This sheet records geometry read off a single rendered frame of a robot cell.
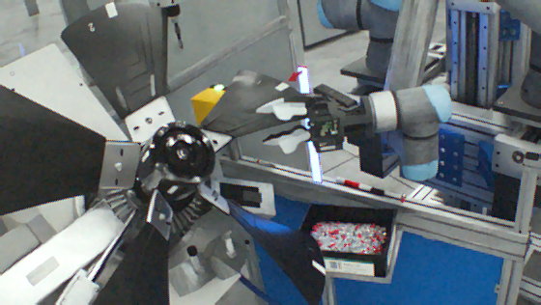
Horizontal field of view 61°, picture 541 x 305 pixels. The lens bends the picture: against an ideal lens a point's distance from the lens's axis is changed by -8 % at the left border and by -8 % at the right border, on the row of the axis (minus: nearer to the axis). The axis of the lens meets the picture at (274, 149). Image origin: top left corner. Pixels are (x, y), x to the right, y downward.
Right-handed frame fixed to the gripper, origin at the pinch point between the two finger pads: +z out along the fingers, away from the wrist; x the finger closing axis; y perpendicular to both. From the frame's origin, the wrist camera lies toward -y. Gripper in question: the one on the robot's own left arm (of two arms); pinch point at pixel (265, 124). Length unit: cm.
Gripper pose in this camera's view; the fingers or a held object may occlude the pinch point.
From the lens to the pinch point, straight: 96.7
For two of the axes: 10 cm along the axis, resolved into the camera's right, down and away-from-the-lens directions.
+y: 0.5, 5.9, -8.0
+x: 1.6, 7.9, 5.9
